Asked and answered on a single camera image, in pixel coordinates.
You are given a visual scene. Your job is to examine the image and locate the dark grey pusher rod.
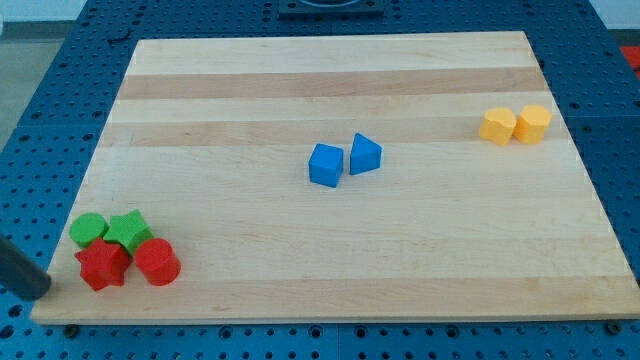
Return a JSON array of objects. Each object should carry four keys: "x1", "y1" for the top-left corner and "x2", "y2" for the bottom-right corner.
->
[{"x1": 1, "y1": 237, "x2": 51, "y2": 301}]

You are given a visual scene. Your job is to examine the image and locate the red star block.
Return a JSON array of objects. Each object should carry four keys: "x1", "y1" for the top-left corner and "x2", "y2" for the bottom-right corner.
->
[{"x1": 74, "y1": 238, "x2": 131, "y2": 291}]

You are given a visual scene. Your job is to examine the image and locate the red cylinder block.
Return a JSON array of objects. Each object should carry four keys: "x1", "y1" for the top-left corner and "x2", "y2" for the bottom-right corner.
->
[{"x1": 134, "y1": 238, "x2": 181, "y2": 286}]

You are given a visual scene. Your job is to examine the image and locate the green star block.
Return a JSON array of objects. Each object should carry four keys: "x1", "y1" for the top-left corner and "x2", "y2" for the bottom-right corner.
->
[{"x1": 103, "y1": 209, "x2": 154, "y2": 255}]

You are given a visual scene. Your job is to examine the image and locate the green cylinder block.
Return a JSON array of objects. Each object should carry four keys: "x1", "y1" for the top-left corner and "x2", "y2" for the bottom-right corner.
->
[{"x1": 69, "y1": 212, "x2": 109, "y2": 249}]

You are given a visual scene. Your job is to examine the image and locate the blue cube block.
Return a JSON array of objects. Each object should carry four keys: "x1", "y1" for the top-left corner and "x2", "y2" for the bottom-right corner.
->
[{"x1": 308, "y1": 143, "x2": 344, "y2": 188}]

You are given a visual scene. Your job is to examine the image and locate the wooden board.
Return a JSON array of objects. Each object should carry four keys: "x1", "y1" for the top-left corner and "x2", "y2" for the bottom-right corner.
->
[{"x1": 32, "y1": 31, "x2": 639, "y2": 325}]

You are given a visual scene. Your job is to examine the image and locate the blue triangle block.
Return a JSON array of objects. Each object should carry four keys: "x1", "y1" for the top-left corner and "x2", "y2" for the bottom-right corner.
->
[{"x1": 349, "y1": 133, "x2": 383, "y2": 175}]

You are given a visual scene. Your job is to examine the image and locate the yellow heart block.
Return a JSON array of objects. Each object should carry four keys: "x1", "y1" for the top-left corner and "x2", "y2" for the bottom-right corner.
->
[{"x1": 478, "y1": 107, "x2": 517, "y2": 146}]

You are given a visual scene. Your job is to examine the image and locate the yellow hexagon block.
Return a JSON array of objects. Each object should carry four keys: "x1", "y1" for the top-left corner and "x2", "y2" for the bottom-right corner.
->
[{"x1": 513, "y1": 104, "x2": 552, "y2": 145}]

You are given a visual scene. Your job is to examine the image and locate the red object at right edge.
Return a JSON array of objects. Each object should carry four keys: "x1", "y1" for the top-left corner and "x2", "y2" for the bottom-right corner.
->
[{"x1": 620, "y1": 46, "x2": 640, "y2": 78}]

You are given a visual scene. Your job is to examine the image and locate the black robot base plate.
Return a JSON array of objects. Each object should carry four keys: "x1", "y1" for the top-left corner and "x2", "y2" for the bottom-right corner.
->
[{"x1": 276, "y1": 0, "x2": 385, "y2": 19}]

